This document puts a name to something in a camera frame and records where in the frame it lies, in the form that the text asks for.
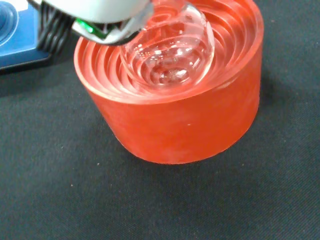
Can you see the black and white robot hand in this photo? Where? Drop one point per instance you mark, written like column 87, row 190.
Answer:
column 100, row 12

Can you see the red ribbed flask stand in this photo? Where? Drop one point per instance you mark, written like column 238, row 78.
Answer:
column 180, row 125

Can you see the heater with blue base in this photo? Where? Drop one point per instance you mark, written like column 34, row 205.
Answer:
column 17, row 37

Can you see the black bench cloth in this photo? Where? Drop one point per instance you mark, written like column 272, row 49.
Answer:
column 75, row 175

